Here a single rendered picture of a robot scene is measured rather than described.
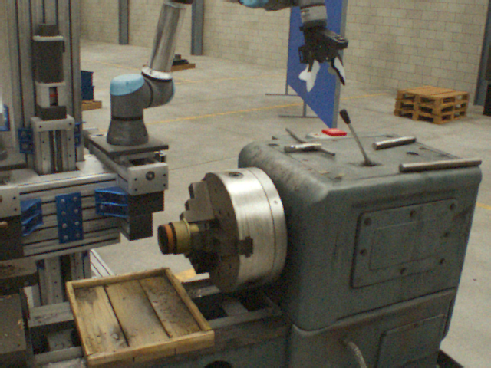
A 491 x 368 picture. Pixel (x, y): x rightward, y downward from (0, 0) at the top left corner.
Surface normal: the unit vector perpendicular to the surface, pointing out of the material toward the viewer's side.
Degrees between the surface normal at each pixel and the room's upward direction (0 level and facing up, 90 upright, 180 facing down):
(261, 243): 79
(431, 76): 90
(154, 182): 90
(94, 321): 0
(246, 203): 43
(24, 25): 90
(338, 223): 89
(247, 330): 0
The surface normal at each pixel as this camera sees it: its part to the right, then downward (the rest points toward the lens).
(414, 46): -0.74, 0.18
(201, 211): 0.37, -0.36
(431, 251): 0.43, 0.31
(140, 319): 0.04, -0.95
